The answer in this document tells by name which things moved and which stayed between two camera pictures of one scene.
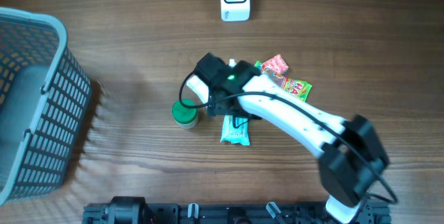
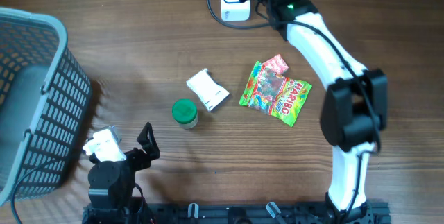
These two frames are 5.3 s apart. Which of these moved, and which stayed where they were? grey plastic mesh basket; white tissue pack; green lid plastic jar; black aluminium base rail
Moved: white tissue pack
Stayed: grey plastic mesh basket; green lid plastic jar; black aluminium base rail
